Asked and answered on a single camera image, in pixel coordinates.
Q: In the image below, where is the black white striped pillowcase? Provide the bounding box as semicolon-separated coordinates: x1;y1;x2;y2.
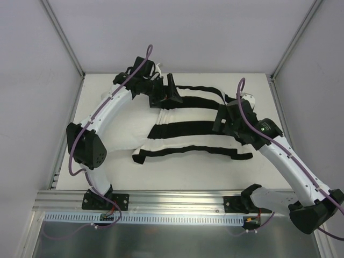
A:
132;85;253;164

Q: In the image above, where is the white pillow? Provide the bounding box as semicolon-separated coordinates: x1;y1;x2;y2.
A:
101;95;160;152

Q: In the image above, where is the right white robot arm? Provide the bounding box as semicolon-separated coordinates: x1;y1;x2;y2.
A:
213;99;343;234

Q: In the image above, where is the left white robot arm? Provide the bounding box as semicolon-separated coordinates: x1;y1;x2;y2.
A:
66;57;182;210

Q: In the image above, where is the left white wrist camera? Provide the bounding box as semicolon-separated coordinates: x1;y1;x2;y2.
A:
153;63;163;76

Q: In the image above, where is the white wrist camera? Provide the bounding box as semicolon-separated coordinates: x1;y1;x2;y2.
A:
153;63;163;76
240;92;255;109

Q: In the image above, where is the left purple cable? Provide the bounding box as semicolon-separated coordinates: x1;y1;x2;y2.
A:
68;44;154;229

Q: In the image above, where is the purple cable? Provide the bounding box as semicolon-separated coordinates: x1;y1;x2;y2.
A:
68;44;154;229
236;77;344;240

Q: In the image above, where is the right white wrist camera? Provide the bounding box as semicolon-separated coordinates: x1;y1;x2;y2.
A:
240;92;255;109

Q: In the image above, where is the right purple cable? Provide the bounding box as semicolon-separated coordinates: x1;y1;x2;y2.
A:
236;77;344;240

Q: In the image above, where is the right aluminium frame post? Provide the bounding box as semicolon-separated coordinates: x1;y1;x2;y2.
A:
270;0;323;80

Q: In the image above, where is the aluminium frame post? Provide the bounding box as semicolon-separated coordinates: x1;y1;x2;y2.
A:
39;0;86;80
270;0;323;80

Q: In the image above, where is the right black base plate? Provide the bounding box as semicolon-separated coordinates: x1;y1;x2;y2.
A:
223;196;246;213

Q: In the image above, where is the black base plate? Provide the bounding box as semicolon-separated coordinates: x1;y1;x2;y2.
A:
81;190;130;211
223;196;246;213

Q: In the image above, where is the aluminium mounting rail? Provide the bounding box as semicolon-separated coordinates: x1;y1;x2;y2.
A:
32;190;241;215

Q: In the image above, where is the left aluminium frame post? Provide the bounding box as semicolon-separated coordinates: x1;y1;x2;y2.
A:
39;0;86;80

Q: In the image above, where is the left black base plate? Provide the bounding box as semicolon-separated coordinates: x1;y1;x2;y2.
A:
81;190;130;211

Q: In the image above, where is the white slotted cable duct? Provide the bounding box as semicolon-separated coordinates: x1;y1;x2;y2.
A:
44;212;244;227

